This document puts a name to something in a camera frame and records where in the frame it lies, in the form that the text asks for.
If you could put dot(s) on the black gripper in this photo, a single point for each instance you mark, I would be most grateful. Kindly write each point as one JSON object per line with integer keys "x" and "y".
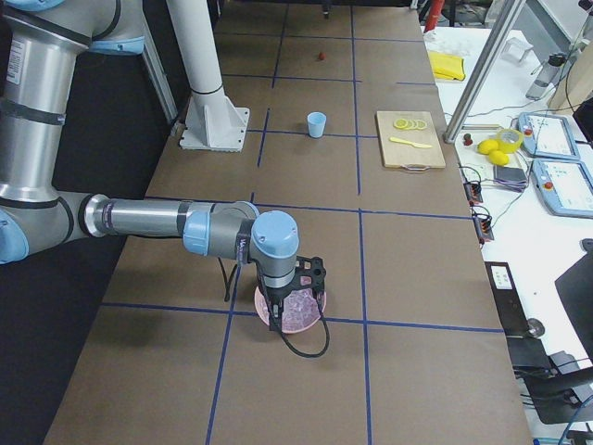
{"x": 278, "y": 295}

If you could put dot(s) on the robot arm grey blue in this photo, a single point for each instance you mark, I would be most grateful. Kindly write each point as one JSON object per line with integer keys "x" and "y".
{"x": 111, "y": 145}

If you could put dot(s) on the pink bowl with ice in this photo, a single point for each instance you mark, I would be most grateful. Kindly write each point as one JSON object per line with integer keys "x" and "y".
{"x": 300, "y": 310}

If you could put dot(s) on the light blue plastic cup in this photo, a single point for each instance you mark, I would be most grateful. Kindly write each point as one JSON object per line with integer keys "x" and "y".
{"x": 316, "y": 121}

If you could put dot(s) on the yellow cloth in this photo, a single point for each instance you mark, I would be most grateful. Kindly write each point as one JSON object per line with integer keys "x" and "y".
{"x": 446, "y": 66}

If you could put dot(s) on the lemon slices row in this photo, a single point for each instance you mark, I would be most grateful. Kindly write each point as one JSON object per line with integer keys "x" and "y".
{"x": 410, "y": 124}

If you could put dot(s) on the clear plastic bags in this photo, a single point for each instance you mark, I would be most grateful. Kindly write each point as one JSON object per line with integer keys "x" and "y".
{"x": 447, "y": 43}

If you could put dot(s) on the yellow plastic knife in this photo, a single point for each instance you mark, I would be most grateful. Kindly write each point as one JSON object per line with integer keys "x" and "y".
{"x": 406, "y": 142}

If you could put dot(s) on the wooden cutting board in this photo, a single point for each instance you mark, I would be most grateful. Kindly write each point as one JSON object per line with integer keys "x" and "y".
{"x": 398, "y": 156}

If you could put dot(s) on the white pillar with base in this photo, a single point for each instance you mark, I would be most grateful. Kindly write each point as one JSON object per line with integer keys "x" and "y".
{"x": 212, "y": 121}

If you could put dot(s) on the yellow lemon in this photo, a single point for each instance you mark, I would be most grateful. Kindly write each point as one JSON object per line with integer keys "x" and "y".
{"x": 498, "y": 158}
{"x": 487, "y": 146}

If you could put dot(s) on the yellow tape roll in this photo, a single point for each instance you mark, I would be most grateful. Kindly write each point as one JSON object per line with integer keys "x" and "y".
{"x": 509, "y": 140}

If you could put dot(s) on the purple dark notebook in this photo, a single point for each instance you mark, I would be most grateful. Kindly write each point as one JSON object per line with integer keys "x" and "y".
{"x": 510, "y": 177}

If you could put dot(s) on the upper teach pendant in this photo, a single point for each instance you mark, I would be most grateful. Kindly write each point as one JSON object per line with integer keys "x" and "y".
{"x": 547, "y": 136}

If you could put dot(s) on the teach pendant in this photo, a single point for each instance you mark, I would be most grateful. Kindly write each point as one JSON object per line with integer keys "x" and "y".
{"x": 565, "y": 186}
{"x": 547, "y": 136}

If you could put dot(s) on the lower teach pendant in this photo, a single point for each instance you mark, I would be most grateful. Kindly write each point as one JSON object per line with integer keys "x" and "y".
{"x": 565, "y": 186}

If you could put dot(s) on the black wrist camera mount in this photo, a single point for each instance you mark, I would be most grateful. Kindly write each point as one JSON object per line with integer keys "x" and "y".
{"x": 309, "y": 274}

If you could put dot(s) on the aluminium frame post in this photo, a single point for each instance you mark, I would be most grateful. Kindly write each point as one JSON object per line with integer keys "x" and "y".
{"x": 497, "y": 37}

